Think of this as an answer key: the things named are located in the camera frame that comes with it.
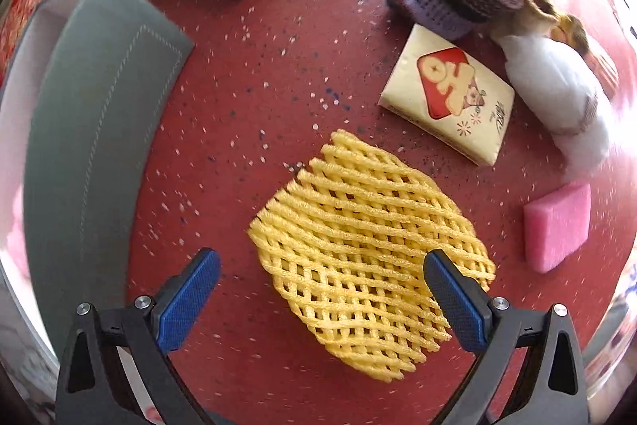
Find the pink knitted sock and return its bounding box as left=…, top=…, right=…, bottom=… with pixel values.
left=551, top=11, right=621, bottom=94

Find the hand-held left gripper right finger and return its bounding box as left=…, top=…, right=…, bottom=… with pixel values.
left=422, top=249, right=590, bottom=425

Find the yellow foam net sleeve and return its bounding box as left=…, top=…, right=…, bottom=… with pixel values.
left=247, top=129, right=497, bottom=383

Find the pink foam sponge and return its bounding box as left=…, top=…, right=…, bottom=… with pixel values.
left=522, top=182, right=593, bottom=274

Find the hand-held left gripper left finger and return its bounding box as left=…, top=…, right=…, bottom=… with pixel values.
left=55, top=248, right=221, bottom=425

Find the white cotton bundle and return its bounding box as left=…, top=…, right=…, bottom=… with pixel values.
left=498, top=33, right=612, bottom=175

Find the deep grey storage box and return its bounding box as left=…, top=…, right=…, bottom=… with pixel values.
left=0, top=0, right=195, bottom=372

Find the red embroidered cushion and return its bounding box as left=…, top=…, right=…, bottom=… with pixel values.
left=0, top=0, right=76, bottom=83

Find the cream tissue packet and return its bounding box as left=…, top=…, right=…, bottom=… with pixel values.
left=377, top=24, right=516, bottom=167

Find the light pink fluffy ball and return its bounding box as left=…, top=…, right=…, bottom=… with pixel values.
left=4, top=190, right=31, bottom=277

